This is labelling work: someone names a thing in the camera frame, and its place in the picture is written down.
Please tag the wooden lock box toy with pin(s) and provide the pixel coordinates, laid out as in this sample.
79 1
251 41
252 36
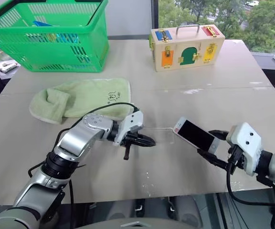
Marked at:
187 43

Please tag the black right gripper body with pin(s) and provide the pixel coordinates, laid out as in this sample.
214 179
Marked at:
236 158

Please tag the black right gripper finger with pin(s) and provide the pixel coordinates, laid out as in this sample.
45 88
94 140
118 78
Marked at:
216 161
222 134

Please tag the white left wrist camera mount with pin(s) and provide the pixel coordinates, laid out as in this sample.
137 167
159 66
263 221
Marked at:
132 121

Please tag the dark window frame post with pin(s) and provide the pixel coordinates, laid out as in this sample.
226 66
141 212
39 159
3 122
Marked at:
155 16

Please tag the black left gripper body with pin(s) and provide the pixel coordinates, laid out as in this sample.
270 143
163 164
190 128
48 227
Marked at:
131 139

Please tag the green plastic shopping basket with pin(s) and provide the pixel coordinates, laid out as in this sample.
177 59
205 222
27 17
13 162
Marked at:
46 47

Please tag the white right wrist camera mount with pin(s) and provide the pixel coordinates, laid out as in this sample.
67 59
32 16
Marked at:
245 138

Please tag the white power strip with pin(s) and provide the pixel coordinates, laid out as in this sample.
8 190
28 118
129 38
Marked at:
6 66

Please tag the light green towel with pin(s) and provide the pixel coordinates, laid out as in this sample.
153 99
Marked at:
89 97

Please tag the white smartphone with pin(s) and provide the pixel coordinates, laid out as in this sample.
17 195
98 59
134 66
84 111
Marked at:
194 134

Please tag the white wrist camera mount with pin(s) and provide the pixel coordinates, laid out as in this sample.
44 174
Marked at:
245 138
132 121

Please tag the blue packet in basket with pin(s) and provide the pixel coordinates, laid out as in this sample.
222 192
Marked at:
42 24

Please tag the grey rounded shape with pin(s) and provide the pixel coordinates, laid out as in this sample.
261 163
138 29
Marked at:
187 210

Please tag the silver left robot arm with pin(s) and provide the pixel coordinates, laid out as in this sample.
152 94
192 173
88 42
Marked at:
80 140

